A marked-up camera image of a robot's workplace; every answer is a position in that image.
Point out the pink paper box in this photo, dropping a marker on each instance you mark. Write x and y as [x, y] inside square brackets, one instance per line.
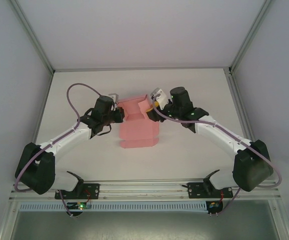
[137, 130]

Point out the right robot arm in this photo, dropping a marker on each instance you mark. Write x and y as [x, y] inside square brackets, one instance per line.
[217, 135]

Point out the small circuit board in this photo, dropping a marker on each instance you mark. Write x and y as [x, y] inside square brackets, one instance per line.
[214, 206]
[80, 206]

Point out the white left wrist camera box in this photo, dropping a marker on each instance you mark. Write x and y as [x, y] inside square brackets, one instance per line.
[112, 97]

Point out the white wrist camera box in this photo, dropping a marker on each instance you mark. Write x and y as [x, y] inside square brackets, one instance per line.
[160, 98]
[112, 97]

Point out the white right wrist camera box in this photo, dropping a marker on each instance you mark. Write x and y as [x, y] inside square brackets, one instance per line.
[160, 98]

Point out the aluminium side rail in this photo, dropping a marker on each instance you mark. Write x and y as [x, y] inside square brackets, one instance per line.
[45, 95]
[237, 100]

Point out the aluminium mounting rail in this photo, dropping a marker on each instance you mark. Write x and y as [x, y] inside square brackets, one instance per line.
[144, 187]

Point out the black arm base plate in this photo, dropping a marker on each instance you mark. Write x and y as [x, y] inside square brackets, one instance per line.
[90, 191]
[197, 190]

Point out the aluminium frame post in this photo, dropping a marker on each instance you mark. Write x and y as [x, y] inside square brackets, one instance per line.
[249, 35]
[33, 35]

